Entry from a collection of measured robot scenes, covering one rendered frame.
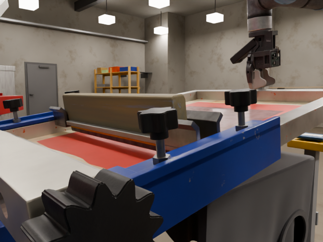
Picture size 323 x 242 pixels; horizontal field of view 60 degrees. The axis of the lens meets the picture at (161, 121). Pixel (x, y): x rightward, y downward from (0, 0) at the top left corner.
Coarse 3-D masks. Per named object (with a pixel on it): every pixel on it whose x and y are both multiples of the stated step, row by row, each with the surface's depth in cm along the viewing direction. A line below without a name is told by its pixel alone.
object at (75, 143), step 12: (192, 108) 94; (204, 108) 91; (216, 108) 89; (228, 108) 87; (48, 144) 64; (60, 144) 63; (72, 144) 62; (84, 144) 61; (96, 144) 60; (108, 144) 59
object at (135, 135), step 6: (72, 120) 70; (78, 126) 65; (84, 126) 62; (90, 126) 60; (96, 126) 59; (102, 126) 58; (102, 132) 57; (108, 132) 55; (114, 132) 53; (120, 132) 52; (126, 132) 50; (132, 132) 50; (138, 132) 49; (132, 138) 49; (138, 138) 48; (144, 138) 46
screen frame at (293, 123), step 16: (192, 96) 113; (208, 96) 110; (272, 96) 91; (288, 96) 87; (304, 96) 83; (320, 96) 80; (288, 112) 55; (304, 112) 54; (320, 112) 58; (16, 128) 70; (32, 128) 72; (48, 128) 75; (64, 128) 78; (288, 128) 48; (304, 128) 53
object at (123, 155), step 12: (252, 108) 83; (264, 108) 81; (276, 108) 79; (288, 108) 77; (228, 120) 70; (120, 144) 58; (84, 156) 52; (96, 156) 51; (108, 156) 51; (120, 156) 50; (132, 156) 49; (144, 156) 49; (108, 168) 44
